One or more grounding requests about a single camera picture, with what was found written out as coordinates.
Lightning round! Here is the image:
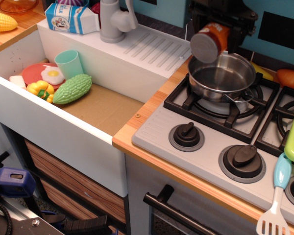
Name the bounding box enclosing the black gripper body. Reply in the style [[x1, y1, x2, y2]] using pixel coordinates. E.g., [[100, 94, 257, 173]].
[[189, 0, 258, 32]]

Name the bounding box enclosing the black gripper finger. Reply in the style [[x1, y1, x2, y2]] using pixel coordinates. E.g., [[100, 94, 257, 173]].
[[227, 26, 247, 53], [192, 10, 207, 33]]

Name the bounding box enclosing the orange toy bean can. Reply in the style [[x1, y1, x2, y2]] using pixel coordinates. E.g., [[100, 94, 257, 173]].
[[190, 22, 230, 63]]

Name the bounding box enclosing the stainless steel pot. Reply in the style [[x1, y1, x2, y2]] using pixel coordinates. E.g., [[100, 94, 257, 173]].
[[188, 53, 256, 103]]

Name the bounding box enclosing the yellow toy banana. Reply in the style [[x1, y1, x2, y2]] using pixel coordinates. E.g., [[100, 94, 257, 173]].
[[250, 62, 274, 81]]

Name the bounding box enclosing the orange toy carrot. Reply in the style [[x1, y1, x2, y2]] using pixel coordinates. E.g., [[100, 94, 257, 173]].
[[276, 69, 294, 89]]

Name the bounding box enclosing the grey toy faucet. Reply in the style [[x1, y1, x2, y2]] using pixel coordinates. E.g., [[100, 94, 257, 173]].
[[100, 0, 138, 44]]

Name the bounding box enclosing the left black stove grate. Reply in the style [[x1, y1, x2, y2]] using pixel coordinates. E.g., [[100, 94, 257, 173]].
[[164, 73, 280, 143]]

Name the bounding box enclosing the black stove grate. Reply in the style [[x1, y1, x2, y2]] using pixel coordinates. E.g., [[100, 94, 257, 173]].
[[255, 87, 294, 157], [164, 73, 280, 143]]

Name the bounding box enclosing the right black stove grate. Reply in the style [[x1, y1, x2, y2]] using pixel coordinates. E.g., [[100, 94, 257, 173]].
[[255, 87, 294, 157]]

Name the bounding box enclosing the left black stove knob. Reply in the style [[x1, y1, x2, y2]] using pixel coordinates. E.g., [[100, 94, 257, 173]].
[[169, 122, 205, 152]]

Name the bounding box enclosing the purple toy item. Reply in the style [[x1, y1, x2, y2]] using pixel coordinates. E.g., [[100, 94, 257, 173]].
[[56, 0, 88, 6]]

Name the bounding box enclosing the blue white milk carton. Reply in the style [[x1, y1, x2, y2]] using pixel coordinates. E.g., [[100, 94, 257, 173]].
[[45, 3, 100, 35]]

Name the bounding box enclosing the middle black stove knob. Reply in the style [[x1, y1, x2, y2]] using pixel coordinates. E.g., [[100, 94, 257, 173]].
[[219, 145, 267, 184]]

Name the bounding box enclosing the grey stove top panel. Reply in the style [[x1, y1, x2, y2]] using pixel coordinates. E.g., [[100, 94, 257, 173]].
[[131, 73, 294, 225]]

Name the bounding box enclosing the mint green cup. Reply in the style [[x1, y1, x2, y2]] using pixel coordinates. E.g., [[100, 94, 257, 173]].
[[54, 50, 84, 80]]

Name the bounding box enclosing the green toy bitter gourd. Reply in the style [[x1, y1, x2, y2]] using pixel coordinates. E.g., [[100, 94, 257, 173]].
[[53, 74, 92, 104]]

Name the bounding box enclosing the white sink basin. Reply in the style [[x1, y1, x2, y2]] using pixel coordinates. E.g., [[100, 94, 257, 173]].
[[0, 21, 191, 197]]

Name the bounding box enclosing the toy fried egg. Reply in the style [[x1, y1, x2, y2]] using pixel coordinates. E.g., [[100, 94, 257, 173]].
[[41, 67, 65, 85]]

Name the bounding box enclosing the yellow toy bell pepper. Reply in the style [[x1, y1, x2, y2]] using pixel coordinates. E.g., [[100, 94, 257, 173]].
[[26, 80, 54, 103]]

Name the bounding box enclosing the red plate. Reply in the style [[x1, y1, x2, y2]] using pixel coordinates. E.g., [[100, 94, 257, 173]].
[[22, 63, 66, 90]]

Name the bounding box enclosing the orange glass bowl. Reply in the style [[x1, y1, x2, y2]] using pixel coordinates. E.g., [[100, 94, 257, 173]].
[[0, 0, 39, 15]]

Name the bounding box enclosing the white toy block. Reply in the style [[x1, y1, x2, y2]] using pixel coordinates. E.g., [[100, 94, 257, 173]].
[[9, 75, 26, 90]]

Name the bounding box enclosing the blue white toy spatula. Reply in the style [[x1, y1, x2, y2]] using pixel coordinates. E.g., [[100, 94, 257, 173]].
[[256, 153, 292, 235]]

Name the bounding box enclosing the yellow toy corn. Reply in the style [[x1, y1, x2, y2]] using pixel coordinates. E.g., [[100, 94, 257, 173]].
[[0, 13, 18, 32]]

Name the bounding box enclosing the wooden drawer front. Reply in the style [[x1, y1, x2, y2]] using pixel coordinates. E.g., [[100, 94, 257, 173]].
[[24, 140, 126, 230]]

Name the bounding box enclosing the black clamp grip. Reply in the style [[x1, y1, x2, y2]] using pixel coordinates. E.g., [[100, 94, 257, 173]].
[[62, 215, 112, 235]]

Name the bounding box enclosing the blue clamp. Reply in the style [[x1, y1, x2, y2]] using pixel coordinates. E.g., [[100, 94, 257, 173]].
[[0, 167, 36, 203]]

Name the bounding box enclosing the black oven door handle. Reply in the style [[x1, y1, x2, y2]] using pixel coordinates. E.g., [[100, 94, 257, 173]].
[[143, 184, 219, 235]]

